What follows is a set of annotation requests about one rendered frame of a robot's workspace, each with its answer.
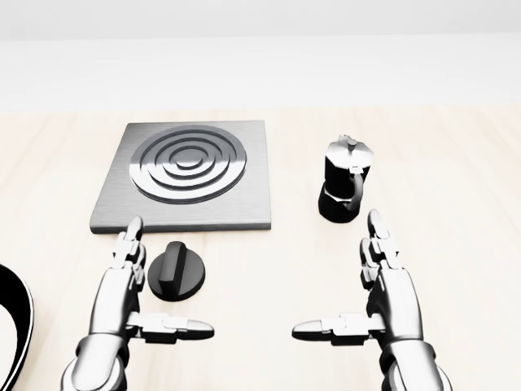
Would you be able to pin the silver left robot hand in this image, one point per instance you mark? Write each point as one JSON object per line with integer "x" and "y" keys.
{"x": 113, "y": 297}

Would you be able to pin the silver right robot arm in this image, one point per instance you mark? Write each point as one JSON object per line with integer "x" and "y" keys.
{"x": 415, "y": 366}

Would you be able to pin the flat grey stove plate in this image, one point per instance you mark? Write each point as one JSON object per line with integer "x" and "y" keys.
{"x": 185, "y": 177}

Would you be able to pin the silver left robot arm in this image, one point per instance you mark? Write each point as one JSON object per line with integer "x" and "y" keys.
{"x": 94, "y": 362}

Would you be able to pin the round black stove knob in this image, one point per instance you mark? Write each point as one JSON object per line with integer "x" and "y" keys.
{"x": 177, "y": 271}

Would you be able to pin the black and silver moka pot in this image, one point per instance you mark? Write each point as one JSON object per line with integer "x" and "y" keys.
{"x": 344, "y": 183}

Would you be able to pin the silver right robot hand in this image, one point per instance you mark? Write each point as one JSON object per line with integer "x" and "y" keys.
{"x": 397, "y": 301}

